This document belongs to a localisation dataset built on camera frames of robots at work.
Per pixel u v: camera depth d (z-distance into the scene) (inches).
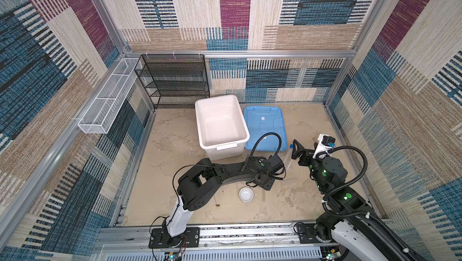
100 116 36.0
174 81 43.5
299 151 25.6
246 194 32.9
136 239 29.7
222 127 42.4
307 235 28.7
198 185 20.3
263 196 32.9
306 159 25.6
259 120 44.0
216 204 32.1
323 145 24.1
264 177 25.3
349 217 20.2
